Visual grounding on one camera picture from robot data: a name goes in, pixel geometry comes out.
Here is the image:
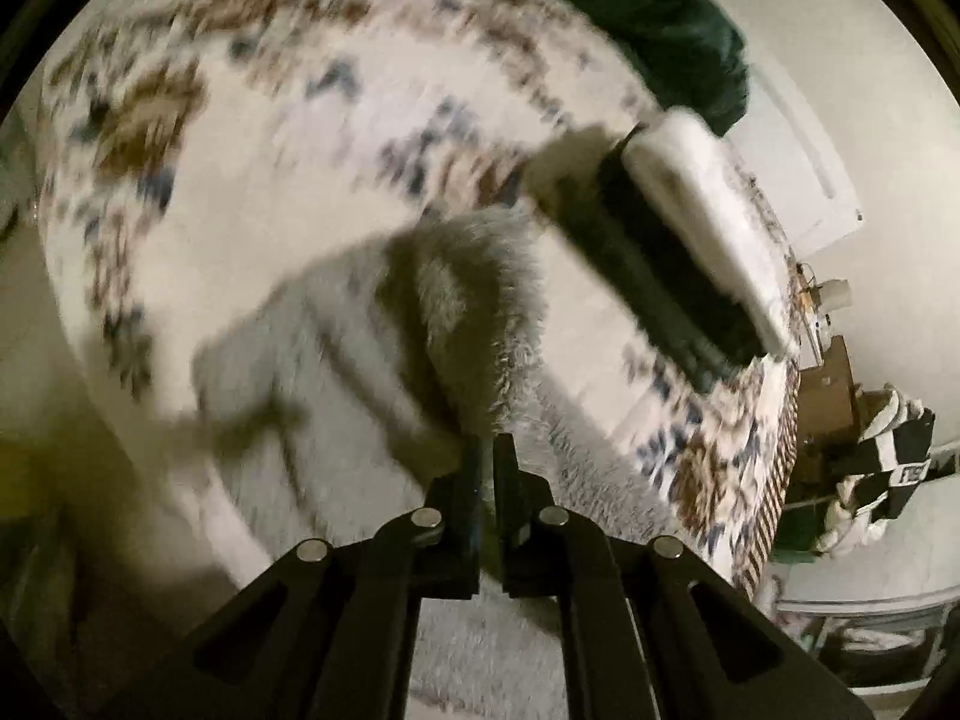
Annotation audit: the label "grey fluffy pants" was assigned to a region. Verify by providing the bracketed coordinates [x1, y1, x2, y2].
[192, 208, 670, 556]

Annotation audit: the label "white open shelf unit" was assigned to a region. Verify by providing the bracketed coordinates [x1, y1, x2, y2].
[763, 463, 960, 699]

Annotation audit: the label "black white jacket pile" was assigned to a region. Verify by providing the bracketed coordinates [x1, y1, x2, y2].
[812, 383, 935, 557]

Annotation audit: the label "brown cardboard box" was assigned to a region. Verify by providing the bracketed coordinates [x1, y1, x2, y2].
[793, 335, 861, 483]

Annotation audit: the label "folded cream and black clothes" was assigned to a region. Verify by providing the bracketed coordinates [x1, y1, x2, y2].
[523, 107, 797, 394]

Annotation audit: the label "floral cream bed blanket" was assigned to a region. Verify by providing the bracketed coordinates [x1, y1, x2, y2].
[37, 0, 799, 592]

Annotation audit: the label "dark green garment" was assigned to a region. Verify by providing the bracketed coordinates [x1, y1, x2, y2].
[566, 0, 748, 137]

